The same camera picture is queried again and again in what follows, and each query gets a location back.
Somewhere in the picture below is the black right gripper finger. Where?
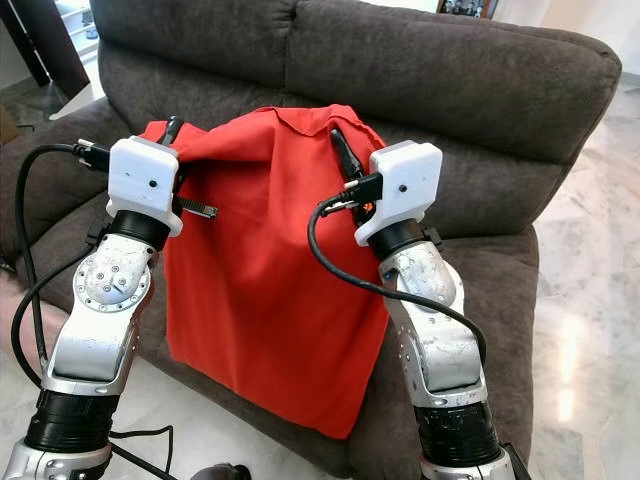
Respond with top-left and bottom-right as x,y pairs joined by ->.
327,127 -> 367,188

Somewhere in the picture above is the red pillow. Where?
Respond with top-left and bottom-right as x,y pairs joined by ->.
139,104 -> 392,442

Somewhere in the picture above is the grey fabric sofa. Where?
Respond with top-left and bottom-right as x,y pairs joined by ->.
0,0 -> 624,480

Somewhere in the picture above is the dark wooden door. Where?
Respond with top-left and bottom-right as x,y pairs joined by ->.
4,0 -> 92,100

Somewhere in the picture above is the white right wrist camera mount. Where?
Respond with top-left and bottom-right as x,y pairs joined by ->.
354,139 -> 445,249

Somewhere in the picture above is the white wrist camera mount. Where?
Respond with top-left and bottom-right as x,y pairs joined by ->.
104,136 -> 184,239
354,139 -> 445,249

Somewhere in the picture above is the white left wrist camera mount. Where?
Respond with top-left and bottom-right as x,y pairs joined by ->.
104,136 -> 184,239

